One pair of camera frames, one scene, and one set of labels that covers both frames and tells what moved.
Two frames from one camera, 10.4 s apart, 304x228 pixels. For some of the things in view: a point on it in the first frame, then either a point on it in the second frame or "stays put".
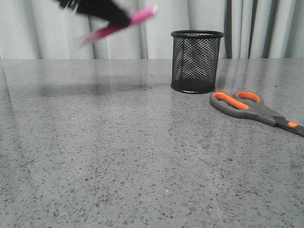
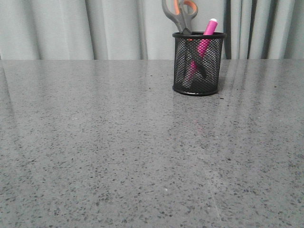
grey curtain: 252,29 stays put
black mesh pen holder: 195,60 stays put
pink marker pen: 111,29 to 203,45
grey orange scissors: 249,104 to 184,11
